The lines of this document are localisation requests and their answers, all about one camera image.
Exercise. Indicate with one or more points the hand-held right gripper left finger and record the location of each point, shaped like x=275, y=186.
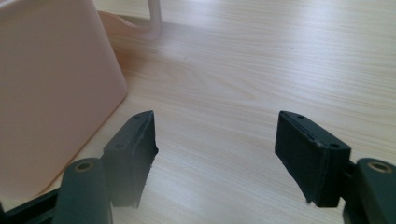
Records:
x=129, y=158

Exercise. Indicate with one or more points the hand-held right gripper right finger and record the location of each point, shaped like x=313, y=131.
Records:
x=314, y=155

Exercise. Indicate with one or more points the pink plastic basket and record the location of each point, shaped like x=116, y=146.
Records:
x=53, y=90

